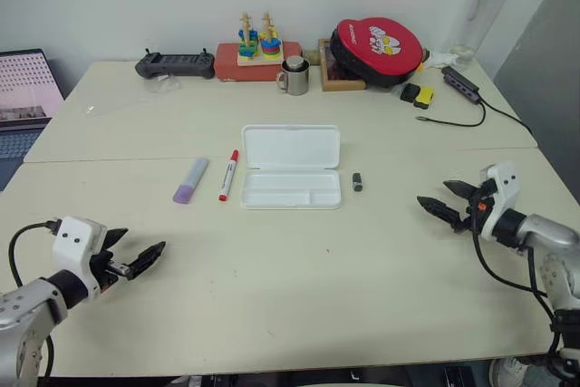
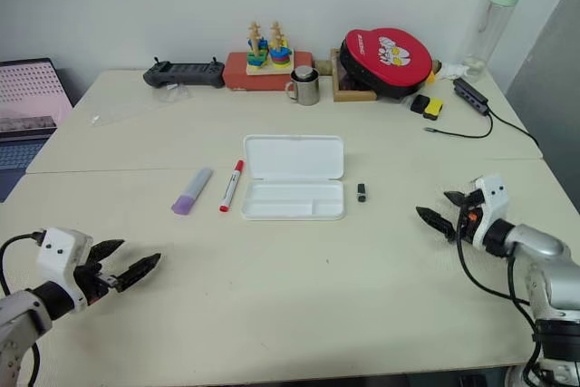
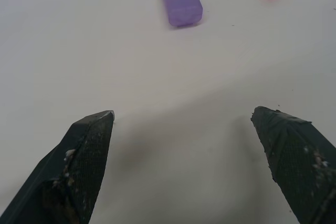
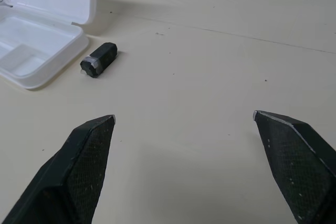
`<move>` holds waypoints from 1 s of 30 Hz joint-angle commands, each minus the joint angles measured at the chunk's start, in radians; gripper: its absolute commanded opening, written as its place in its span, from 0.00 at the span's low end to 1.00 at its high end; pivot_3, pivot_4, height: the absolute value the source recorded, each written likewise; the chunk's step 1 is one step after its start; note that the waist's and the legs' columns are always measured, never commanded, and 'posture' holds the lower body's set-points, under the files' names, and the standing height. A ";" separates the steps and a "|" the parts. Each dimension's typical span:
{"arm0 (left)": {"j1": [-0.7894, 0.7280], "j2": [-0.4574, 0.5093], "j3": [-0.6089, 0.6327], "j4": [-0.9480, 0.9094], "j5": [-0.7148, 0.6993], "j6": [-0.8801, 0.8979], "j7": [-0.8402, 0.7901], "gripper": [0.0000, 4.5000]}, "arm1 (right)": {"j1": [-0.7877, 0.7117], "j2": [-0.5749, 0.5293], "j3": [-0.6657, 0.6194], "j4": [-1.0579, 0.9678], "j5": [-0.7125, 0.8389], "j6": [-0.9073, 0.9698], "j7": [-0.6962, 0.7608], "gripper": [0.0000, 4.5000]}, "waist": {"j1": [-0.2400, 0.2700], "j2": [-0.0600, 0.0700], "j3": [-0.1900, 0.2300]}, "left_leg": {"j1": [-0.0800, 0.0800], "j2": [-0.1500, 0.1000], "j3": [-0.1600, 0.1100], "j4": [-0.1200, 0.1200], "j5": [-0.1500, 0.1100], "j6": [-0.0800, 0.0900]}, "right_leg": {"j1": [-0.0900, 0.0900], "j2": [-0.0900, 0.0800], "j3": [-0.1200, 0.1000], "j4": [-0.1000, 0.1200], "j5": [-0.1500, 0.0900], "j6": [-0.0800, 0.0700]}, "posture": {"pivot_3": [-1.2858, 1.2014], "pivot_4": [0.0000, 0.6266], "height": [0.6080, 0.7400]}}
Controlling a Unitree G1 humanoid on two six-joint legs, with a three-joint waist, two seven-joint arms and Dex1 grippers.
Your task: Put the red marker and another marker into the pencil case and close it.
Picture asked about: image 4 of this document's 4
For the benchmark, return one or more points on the black hexagonal eraser block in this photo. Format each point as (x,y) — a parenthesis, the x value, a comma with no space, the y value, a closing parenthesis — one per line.
(101,60)

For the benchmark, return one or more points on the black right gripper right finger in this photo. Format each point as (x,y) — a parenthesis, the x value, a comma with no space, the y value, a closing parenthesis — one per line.
(296,166)

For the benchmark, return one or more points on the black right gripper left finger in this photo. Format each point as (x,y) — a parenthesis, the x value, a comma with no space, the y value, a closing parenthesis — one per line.
(78,171)

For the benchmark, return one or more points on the white plastic hinged box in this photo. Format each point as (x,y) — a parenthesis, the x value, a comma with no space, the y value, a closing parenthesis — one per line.
(39,24)

